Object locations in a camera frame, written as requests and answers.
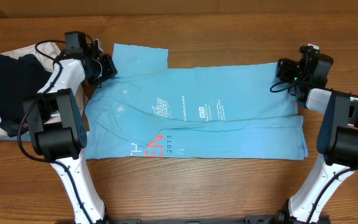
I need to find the beige folded garment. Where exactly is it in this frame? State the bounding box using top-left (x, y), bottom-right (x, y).
top-left (0, 40), bottom-right (88, 140)

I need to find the black folded garment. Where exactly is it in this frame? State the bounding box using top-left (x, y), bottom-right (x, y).
top-left (0, 54), bottom-right (51, 137)

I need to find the light blue bottom garment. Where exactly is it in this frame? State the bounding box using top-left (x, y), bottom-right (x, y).
top-left (0, 133), bottom-right (31, 142)

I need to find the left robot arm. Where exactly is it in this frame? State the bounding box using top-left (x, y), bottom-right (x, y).
top-left (23, 58), bottom-right (110, 223)

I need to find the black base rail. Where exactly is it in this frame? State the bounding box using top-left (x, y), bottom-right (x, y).
top-left (104, 214), bottom-right (331, 224)

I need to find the light blue t-shirt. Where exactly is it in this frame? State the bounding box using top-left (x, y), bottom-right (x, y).
top-left (85, 44), bottom-right (308, 160)

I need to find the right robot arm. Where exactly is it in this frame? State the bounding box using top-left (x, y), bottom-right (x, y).
top-left (268, 56), bottom-right (358, 223)

